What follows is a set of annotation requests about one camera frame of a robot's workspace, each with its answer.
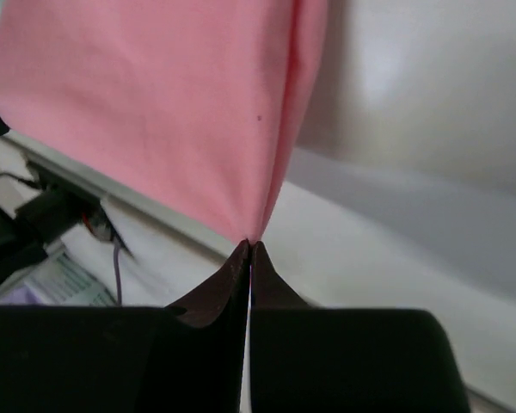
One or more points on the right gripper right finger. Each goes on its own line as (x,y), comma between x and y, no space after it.
(307,358)

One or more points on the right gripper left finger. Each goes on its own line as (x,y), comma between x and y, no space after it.
(184,357)

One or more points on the light pink t shirt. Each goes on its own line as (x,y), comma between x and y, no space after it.
(195,104)

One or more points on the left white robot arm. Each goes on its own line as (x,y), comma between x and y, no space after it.
(36,224)

